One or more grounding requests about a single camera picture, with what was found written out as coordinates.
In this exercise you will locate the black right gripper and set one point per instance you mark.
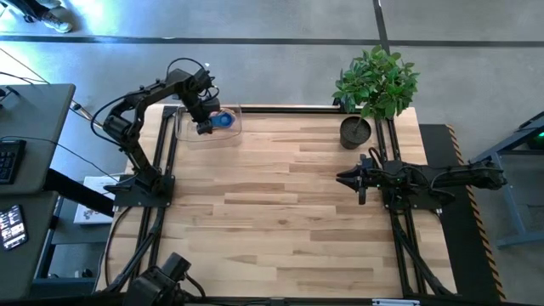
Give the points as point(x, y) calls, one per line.
point(378, 176)

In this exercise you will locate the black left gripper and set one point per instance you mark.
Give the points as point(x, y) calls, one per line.
point(197, 108)

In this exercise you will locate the blue measuring cup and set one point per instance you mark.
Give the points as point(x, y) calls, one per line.
point(224, 120)

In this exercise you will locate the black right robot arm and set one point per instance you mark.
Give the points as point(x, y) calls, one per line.
point(467, 176)

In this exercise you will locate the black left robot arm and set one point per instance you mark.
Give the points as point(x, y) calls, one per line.
point(127, 136)

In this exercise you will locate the clear plastic basket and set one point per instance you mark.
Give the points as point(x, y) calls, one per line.
point(229, 135)

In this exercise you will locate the black plant pot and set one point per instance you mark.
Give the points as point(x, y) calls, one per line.
point(355, 134)

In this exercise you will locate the green leafy plant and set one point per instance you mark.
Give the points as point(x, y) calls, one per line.
point(376, 83)

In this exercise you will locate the black hazard-striped floor mat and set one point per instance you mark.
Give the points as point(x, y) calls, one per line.
point(459, 238)

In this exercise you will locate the white label strip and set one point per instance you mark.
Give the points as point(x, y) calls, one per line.
point(395, 302)

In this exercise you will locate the white printed booklet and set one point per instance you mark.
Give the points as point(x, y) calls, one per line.
point(91, 212)

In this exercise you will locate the black diagonal desk beam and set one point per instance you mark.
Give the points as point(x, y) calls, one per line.
point(72, 191)

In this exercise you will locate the black bulky device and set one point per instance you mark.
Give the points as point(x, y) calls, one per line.
point(157, 285)

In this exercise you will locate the person's foot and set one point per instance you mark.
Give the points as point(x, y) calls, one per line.
point(51, 21)

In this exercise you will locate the black keyboard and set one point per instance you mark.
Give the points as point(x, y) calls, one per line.
point(10, 161)

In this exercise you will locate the black smartphone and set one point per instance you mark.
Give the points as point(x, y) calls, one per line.
point(13, 227)

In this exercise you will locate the low grey desk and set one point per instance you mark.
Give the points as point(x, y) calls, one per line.
point(25, 263)

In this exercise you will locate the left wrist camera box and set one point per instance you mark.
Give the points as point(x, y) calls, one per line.
point(212, 104)

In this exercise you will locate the black aluminium table frame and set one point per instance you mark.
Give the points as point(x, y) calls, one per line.
point(276, 109)

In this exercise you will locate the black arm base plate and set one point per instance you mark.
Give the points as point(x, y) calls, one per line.
point(418, 203)
point(132, 200)

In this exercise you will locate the blue-grey metal table frame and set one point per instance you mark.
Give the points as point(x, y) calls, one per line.
point(506, 212)

